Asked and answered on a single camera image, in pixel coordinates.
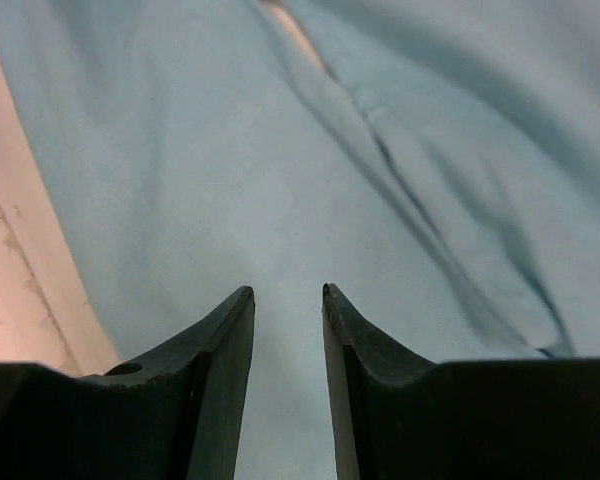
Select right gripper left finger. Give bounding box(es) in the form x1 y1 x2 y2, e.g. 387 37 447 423
0 287 255 479

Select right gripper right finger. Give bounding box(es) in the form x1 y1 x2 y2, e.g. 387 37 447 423
322 284 600 479

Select light blue trousers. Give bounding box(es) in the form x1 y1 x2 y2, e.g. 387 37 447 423
0 1 600 479

